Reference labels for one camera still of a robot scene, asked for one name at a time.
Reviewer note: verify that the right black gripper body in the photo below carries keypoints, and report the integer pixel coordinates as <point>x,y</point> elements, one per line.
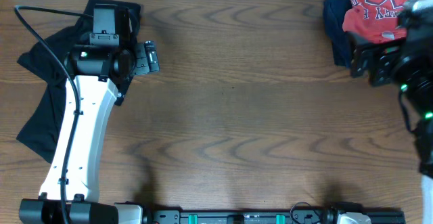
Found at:
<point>385,59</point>

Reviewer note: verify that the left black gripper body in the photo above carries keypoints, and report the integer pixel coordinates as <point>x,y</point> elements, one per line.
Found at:
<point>145,61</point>

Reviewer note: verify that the red t-shirt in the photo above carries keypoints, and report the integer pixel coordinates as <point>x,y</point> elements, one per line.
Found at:
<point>375,20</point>

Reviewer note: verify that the folded dark blue garment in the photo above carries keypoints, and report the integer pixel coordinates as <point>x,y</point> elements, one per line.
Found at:
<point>333,17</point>

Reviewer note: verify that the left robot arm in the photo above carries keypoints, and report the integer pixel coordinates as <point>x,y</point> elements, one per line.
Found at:
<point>98,69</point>

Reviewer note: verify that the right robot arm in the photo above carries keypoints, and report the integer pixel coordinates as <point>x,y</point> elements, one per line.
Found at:
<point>412,73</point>

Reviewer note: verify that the black t-shirt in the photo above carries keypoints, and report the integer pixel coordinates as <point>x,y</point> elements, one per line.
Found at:
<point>42,130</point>

